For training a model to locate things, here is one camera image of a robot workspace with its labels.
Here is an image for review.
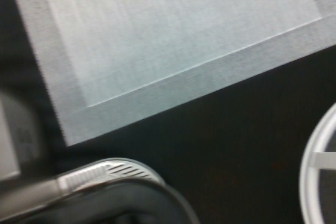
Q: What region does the grey Keurig coffee machine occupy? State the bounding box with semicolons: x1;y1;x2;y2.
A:
0;90;200;224

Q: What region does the grey woven placemat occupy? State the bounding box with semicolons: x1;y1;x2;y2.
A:
17;0;336;145

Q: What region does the white two-tier round shelf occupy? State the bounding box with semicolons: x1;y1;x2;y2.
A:
299;103;336;224

